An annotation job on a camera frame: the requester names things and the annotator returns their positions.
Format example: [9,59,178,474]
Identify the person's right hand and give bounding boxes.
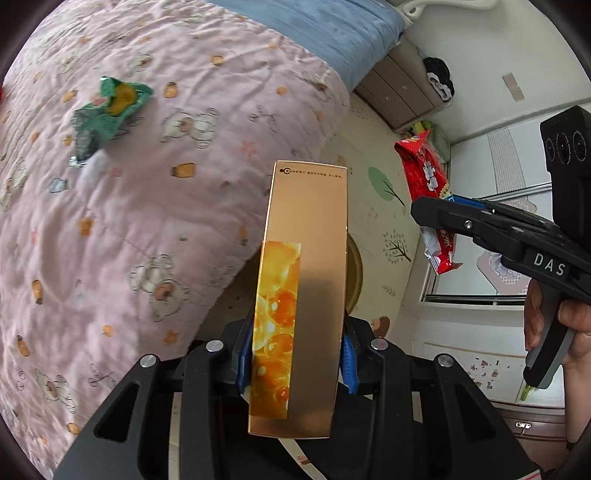
[523,279,591,371]

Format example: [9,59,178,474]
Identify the yellow and green toys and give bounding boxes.
[401,119,437,140]

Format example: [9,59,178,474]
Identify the beige tape patch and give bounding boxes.
[502,72,526,101]

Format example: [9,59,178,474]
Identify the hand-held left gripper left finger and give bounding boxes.
[53,318,256,480]

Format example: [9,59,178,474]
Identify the blue blanket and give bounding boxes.
[210,0,408,92]

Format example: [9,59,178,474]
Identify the black and white cloth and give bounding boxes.
[422,56,456,104]

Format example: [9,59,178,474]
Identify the green snack wrapper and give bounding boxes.
[69,76,154,168]

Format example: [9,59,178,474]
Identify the light green container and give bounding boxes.
[431,122,452,163]

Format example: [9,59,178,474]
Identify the brown drawer cabinet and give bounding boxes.
[353,36,455,133]

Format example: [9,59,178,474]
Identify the person's right forearm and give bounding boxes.
[564,367,591,446]

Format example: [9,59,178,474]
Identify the cream printed play mat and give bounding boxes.
[203,93,456,354]

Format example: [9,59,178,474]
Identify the round wooden trash bin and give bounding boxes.
[344,233,366,318]

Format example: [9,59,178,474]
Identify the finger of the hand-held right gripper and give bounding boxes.
[410,196,528,260]
[446,193,562,237]

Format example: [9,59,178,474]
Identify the red snack packet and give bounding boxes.
[394,129,464,276]

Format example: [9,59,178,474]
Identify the gold cardboard box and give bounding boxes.
[248,161,348,439]

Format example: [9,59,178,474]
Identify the white headboard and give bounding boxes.
[399,0,502,20]

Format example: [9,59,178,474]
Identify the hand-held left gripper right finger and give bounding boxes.
[339,319,541,480]

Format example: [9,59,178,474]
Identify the pink printed quilt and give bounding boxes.
[0,0,350,476]

